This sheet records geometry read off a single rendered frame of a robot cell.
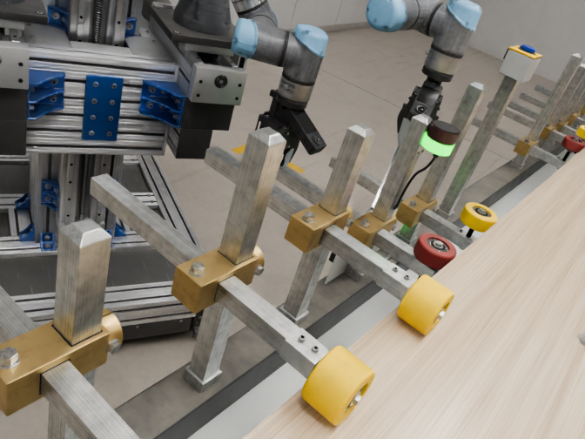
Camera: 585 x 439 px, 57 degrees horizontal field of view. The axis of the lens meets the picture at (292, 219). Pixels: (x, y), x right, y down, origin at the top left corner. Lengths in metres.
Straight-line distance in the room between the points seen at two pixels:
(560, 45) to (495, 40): 0.87
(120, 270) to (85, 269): 1.33
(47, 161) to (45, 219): 0.21
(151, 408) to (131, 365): 0.98
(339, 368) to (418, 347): 0.23
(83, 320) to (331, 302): 0.69
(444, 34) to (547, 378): 0.73
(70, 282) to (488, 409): 0.58
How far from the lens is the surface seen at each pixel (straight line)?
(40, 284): 1.83
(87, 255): 0.55
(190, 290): 0.73
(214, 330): 0.85
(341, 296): 1.22
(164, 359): 1.92
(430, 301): 0.85
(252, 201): 0.70
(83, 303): 0.59
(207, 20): 1.47
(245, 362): 1.01
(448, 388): 0.84
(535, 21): 8.74
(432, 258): 1.10
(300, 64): 1.18
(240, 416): 1.04
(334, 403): 0.66
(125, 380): 1.85
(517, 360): 0.96
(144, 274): 1.89
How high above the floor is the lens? 1.44
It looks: 31 degrees down
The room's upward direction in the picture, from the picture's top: 18 degrees clockwise
